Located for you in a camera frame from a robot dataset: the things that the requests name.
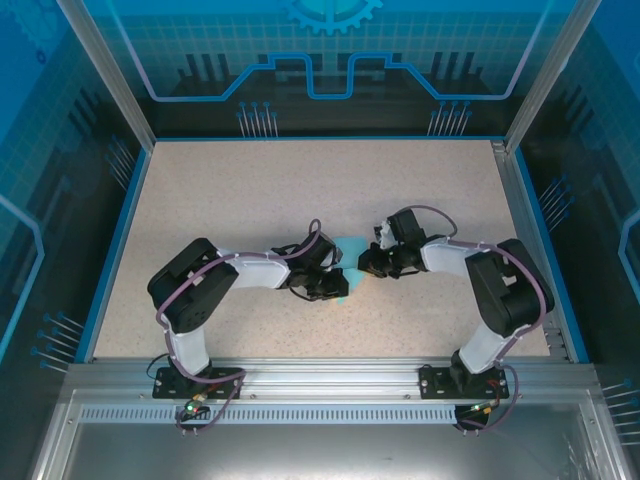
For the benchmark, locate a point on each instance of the light blue cloth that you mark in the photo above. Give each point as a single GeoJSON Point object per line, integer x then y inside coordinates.
{"type": "Point", "coordinates": [352, 246]}

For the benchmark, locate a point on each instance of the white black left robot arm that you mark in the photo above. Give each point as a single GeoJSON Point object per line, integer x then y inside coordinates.
{"type": "Point", "coordinates": [190, 295]}

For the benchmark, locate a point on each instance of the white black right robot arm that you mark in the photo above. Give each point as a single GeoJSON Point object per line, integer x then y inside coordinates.
{"type": "Point", "coordinates": [505, 295]}

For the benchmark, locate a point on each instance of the brushed metal front panel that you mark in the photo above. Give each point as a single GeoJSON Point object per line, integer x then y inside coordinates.
{"type": "Point", "coordinates": [325, 455]}

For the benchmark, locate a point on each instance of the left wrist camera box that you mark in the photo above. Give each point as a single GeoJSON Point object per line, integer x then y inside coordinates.
{"type": "Point", "coordinates": [334, 259]}

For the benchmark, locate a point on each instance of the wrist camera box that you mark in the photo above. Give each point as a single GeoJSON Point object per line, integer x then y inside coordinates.
{"type": "Point", "coordinates": [334, 259]}
{"type": "Point", "coordinates": [384, 235]}

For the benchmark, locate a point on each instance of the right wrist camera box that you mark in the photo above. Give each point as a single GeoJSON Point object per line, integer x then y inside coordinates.
{"type": "Point", "coordinates": [384, 235]}

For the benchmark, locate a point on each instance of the aluminium mounting rail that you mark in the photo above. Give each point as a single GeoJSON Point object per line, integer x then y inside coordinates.
{"type": "Point", "coordinates": [325, 380]}

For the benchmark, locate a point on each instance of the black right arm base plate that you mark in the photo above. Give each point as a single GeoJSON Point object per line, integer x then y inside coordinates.
{"type": "Point", "coordinates": [432, 385]}

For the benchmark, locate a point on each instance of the aluminium side rail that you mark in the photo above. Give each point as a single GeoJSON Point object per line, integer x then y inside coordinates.
{"type": "Point", "coordinates": [515, 200]}

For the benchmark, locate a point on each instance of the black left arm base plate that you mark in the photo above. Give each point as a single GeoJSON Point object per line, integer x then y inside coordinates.
{"type": "Point", "coordinates": [165, 387]}

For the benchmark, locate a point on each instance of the aluminium frame post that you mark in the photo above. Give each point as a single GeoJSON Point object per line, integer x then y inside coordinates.
{"type": "Point", "coordinates": [549, 75]}
{"type": "Point", "coordinates": [117, 85]}

